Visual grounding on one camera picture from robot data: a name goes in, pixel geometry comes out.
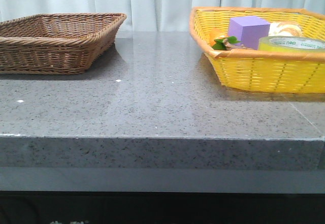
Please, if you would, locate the croissant bread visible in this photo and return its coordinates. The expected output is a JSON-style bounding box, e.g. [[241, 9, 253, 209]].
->
[[269, 21, 303, 37]]

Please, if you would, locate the purple foam cube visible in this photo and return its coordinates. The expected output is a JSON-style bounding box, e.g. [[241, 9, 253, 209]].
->
[[227, 16, 270, 50]]

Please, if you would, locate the yellow tape roll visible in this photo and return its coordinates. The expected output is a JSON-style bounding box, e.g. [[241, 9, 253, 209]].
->
[[258, 36, 324, 53]]

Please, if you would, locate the brown toy dinosaur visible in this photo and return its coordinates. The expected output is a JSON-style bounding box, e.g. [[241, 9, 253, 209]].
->
[[223, 42, 251, 50]]

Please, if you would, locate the orange toy carrot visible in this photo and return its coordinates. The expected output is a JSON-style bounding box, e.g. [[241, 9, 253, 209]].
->
[[209, 27, 240, 50]]

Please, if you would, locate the yellow wicker basket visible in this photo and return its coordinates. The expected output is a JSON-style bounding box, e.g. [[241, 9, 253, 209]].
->
[[189, 7, 324, 93]]

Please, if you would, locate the brown wicker basket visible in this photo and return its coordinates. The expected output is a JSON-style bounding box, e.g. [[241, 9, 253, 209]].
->
[[1, 13, 127, 75]]

